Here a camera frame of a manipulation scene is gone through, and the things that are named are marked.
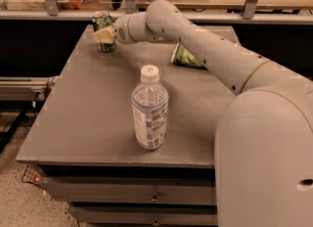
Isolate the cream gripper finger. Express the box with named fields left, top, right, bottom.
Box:
left=93, top=25, right=115, bottom=44

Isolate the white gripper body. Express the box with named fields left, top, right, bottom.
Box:
left=113, top=15, right=131, bottom=44

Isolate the green soda can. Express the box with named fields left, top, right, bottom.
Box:
left=92, top=11, right=115, bottom=53

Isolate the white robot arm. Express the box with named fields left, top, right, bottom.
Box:
left=93, top=0, right=313, bottom=227

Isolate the green chip bag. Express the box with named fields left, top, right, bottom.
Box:
left=170, top=44, right=204, bottom=69

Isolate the clear plastic water bottle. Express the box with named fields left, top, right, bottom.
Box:
left=131, top=65, right=169, bottom=150

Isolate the grey upper drawer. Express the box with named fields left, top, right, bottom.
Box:
left=39, top=177, right=216, bottom=205

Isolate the grey drawer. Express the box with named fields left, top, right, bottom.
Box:
left=69, top=206, right=218, bottom=227
left=39, top=177, right=216, bottom=205

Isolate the grey lower drawer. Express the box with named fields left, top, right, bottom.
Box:
left=69, top=206, right=218, bottom=227

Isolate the grey metal rail frame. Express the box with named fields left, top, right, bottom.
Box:
left=0, top=76, right=59, bottom=101

